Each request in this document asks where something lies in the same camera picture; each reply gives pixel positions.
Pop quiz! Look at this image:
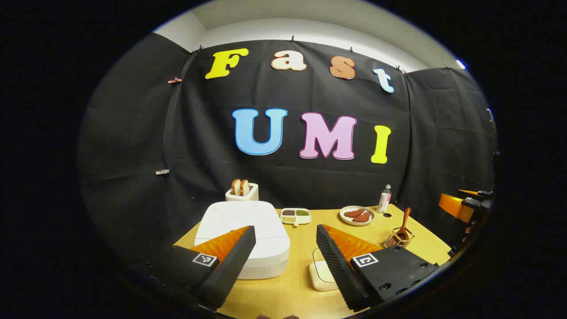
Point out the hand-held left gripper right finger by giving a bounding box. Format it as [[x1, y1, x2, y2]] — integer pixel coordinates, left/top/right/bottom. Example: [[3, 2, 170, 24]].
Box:
[[316, 224, 439, 312]]

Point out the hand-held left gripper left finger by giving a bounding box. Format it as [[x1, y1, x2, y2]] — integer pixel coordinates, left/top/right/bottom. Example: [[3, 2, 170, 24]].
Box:
[[133, 225, 256, 310]]

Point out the white rice cooker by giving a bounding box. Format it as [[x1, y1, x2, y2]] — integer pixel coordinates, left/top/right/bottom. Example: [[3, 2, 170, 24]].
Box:
[[195, 201, 291, 280]]

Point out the brown wooden spoon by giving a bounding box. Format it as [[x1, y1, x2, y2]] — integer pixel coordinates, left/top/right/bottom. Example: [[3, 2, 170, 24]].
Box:
[[396, 207, 412, 242]]

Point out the metal wire chopstick holder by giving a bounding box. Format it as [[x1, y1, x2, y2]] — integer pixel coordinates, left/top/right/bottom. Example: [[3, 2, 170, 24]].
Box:
[[384, 227, 415, 249]]

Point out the clear plastic rice container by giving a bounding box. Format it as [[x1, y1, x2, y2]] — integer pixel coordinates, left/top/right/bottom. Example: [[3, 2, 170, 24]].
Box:
[[309, 241, 381, 292]]

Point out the white round plate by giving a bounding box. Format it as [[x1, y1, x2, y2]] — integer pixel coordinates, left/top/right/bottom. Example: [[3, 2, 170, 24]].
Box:
[[340, 206, 376, 226]]

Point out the white toaster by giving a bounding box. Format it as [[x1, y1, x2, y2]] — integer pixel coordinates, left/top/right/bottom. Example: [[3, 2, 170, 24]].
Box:
[[225, 183, 259, 202]]

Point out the white divided grain dish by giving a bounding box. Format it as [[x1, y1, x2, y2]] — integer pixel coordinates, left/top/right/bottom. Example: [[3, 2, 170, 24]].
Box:
[[280, 208, 311, 226]]

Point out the clear bottle with pink label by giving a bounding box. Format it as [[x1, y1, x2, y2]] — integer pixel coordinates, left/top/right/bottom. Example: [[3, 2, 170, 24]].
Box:
[[377, 184, 392, 213]]

